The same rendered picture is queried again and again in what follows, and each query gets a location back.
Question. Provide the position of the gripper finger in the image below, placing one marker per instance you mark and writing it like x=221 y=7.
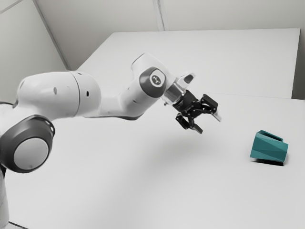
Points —
x=187 y=122
x=209 y=106

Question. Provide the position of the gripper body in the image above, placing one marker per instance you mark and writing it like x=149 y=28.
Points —
x=187 y=103

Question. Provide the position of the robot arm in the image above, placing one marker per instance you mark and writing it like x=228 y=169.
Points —
x=71 y=95

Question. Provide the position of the teal faceted mug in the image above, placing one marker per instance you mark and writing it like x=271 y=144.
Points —
x=268 y=149

